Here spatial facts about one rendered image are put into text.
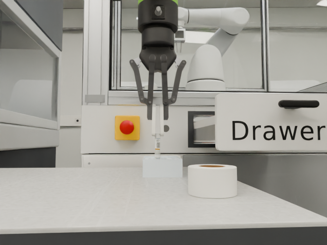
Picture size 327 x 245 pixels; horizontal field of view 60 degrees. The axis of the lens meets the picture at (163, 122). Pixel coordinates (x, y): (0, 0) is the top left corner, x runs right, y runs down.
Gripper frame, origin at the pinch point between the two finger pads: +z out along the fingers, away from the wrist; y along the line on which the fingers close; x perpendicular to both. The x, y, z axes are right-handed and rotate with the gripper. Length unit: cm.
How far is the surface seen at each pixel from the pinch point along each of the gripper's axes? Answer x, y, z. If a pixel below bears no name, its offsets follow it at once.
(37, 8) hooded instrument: 73, -57, -60
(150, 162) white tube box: -3.4, -1.5, 9.0
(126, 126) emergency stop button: 15.5, -8.5, 0.5
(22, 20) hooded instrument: 57, -57, -47
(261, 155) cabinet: 24.6, 32.8, 9.1
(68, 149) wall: 350, -123, 17
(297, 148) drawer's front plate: -9.5, 26.8, 6.0
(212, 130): 0.4, 12.4, 2.1
